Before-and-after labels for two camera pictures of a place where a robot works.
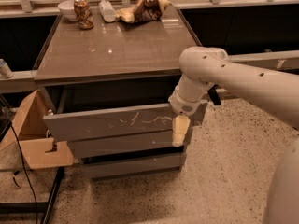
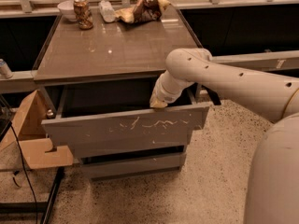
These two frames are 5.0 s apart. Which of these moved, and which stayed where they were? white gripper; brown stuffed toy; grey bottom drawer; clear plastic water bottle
Moved: white gripper
Stayed: clear plastic water bottle; brown stuffed toy; grey bottom drawer
